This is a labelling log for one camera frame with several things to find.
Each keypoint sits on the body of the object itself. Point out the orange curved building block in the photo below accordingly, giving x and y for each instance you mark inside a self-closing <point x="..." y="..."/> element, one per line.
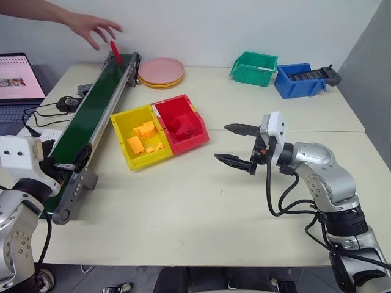
<point x="148" y="129"/>

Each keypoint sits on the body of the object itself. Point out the orange rectangular building block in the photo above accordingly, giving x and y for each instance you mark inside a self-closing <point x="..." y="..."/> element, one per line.
<point x="136" y="146"/>

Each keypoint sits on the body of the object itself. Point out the yellow round plate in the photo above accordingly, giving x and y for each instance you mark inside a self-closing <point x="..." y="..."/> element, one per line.
<point x="162" y="85"/>

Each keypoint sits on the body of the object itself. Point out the blue plastic bin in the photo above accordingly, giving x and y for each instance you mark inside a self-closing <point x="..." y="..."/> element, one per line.
<point x="297" y="88"/>

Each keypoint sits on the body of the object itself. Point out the open laptop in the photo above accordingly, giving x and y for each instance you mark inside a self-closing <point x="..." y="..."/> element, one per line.
<point x="18" y="79"/>

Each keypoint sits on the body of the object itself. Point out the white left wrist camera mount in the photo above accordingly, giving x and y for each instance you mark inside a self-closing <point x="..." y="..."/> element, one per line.
<point x="16" y="155"/>

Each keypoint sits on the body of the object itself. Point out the red long block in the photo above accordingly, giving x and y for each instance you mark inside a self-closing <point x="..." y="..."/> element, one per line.
<point x="116" y="53"/>

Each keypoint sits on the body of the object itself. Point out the large red building block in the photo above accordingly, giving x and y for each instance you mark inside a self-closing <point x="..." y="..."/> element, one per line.
<point x="184" y="122"/>

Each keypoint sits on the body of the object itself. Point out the black power adapter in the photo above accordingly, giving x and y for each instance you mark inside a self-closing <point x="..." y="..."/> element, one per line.
<point x="67" y="104"/>

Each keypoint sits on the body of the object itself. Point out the green conveyor belt with frame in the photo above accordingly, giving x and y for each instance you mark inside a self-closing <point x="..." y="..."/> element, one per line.
<point x="100" y="88"/>

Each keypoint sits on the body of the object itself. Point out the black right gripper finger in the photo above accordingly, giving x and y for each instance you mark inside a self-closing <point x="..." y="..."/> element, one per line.
<point x="236" y="162"/>
<point x="242" y="129"/>

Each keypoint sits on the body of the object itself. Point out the black and white shoe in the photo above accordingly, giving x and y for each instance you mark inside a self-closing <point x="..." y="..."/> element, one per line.
<point x="46" y="280"/>

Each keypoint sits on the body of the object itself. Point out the small flat orange block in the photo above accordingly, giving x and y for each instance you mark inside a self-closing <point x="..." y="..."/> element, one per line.
<point x="154" y="148"/>

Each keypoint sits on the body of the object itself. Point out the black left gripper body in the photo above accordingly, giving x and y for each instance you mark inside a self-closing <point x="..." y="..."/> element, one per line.
<point x="47" y="164"/>

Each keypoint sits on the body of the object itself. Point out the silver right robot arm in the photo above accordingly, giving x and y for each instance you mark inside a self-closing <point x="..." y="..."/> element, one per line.
<point x="323" y="164"/>

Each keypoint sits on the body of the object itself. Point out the yellow plastic bin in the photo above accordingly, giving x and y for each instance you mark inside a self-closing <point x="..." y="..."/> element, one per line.
<point x="143" y="160"/>

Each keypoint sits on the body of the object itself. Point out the white power strip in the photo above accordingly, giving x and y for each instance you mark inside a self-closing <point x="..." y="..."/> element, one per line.
<point x="49" y="133"/>

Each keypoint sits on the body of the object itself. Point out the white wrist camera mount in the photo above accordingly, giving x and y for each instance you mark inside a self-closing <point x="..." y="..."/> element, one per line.
<point x="276" y="125"/>
<point x="16" y="155"/>

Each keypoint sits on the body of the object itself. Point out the person's bare hand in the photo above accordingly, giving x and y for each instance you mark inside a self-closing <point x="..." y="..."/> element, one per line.
<point x="87" y="26"/>

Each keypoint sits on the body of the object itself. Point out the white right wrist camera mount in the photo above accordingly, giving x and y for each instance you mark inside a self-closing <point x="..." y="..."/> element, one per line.
<point x="276" y="125"/>

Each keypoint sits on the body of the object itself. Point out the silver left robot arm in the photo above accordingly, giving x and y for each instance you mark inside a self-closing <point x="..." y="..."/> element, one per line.
<point x="15" y="232"/>

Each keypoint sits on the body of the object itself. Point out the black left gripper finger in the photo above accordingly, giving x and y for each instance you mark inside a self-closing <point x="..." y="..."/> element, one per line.
<point x="64" y="167"/>

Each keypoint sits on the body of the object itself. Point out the small grey box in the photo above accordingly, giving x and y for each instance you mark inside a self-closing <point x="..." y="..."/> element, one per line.
<point x="84" y="89"/>

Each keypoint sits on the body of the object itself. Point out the green plastic bin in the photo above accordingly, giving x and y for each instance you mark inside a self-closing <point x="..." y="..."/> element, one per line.
<point x="250" y="74"/>

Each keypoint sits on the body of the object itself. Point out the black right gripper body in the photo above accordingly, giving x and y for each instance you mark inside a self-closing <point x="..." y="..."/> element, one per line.
<point x="261" y="152"/>

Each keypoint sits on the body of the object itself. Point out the small red building block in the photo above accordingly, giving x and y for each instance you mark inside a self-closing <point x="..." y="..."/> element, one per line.
<point x="174" y="125"/>

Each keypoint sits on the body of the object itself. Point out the person's bare forearm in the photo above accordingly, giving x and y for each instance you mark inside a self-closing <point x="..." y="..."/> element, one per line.
<point x="30" y="9"/>

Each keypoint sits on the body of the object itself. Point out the pink round plate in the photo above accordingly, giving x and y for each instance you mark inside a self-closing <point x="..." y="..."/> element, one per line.
<point x="161" y="69"/>

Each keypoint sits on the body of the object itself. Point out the red plastic bin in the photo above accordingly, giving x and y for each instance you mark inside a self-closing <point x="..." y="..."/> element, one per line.
<point x="195" y="137"/>

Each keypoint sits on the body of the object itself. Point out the black remote controller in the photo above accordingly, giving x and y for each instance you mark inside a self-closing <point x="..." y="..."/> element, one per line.
<point x="331" y="75"/>

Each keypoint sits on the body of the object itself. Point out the small black device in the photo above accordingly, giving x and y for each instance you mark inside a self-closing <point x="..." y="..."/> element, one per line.
<point x="117" y="287"/>

